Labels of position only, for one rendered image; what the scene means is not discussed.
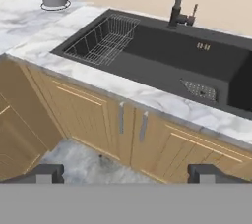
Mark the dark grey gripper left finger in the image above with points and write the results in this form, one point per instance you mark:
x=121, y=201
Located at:
x=49, y=173

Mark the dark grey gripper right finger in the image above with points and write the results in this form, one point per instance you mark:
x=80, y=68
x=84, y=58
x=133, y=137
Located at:
x=202, y=173

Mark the light wood cupboard door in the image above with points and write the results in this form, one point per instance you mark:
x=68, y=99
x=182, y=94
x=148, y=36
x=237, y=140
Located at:
x=187, y=151
x=82, y=113

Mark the light wood corner cupboard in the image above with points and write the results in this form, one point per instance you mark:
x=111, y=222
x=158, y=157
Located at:
x=19, y=123

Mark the black kitchen sink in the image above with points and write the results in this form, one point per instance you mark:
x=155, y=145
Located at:
x=170, y=61

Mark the dark grey sink tap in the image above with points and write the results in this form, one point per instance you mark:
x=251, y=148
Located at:
x=179, y=3

